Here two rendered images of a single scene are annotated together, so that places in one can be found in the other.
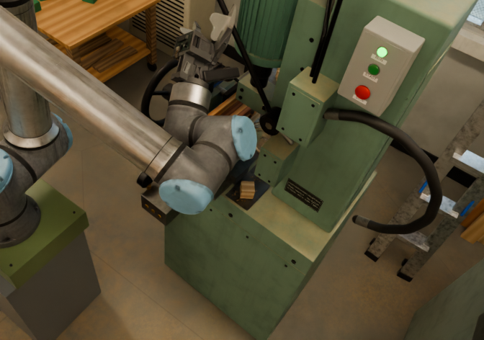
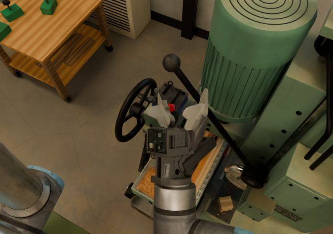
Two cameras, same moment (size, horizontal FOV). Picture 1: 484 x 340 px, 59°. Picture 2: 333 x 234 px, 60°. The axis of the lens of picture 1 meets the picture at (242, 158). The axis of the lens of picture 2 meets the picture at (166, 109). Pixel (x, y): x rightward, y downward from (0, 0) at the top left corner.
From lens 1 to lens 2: 0.58 m
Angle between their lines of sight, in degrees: 10
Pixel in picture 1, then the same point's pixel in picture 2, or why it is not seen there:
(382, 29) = not seen: outside the picture
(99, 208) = (95, 179)
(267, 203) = not seen: hidden behind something
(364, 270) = not seen: hidden behind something
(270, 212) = (249, 221)
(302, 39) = (285, 110)
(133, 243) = (127, 204)
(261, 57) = (234, 116)
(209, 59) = (187, 152)
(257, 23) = (229, 93)
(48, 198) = (55, 226)
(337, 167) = (323, 207)
